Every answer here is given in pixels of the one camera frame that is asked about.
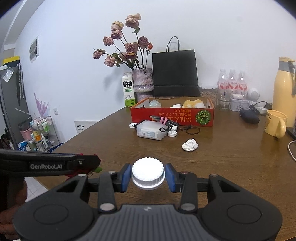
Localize small white round cap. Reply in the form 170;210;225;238
129;123;137;128

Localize white charger adapter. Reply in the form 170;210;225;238
255;106;267;114

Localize white round gadget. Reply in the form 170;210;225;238
246;87;260;105

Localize green white milk carton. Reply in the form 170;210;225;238
121;72;136;107

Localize yellow white plush toy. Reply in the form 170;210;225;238
182;99;205;108

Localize black hair tie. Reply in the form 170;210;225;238
185;125;201;136

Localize person's left hand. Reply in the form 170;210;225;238
1;181;28;240

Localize white cable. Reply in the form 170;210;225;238
287;139;296;162

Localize yellow thermos jug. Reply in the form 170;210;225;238
273;57;296;128

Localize yellow ceramic mug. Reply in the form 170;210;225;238
264;109;287;139

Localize large white ribbed cap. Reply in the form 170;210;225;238
132;157;166;190

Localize crumpled white tissue ball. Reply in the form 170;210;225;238
182;138;199;152

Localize black paper shopping bag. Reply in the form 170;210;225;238
152;41;200;97

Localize iridescent green glitter ball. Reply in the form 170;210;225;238
149;100;162;108

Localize translucent plastic storage box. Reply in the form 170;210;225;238
136;120;168;141

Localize left water bottle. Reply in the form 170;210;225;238
217;68;229;110

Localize wire storage rack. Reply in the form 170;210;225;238
15;108;62;152

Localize white wall panel box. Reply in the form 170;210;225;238
74;120;97;134

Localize water bottle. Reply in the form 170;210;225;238
228;69;238;98
217;68;229;110
238;71;248;98

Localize wall poster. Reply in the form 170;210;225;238
29;36;39;63

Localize clear drinking glass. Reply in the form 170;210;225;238
218;90;230;109

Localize middle water bottle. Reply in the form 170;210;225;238
228;69;238;98

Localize right water bottle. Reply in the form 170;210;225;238
238;71;248;98

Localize white round tin lid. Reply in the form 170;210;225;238
167;130;177;138

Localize black glasses case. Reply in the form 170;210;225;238
239;109;260;125

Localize dried pink rose bouquet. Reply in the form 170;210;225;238
92;13;153;70

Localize red cardboard pumpkin box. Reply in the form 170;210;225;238
130;96;215;127

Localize purple marbled flower vase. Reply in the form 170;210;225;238
132;68;154;102

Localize white printed tin box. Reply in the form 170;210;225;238
229;94;249;112

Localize braided cable pink tie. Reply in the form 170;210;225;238
150;115;180;133

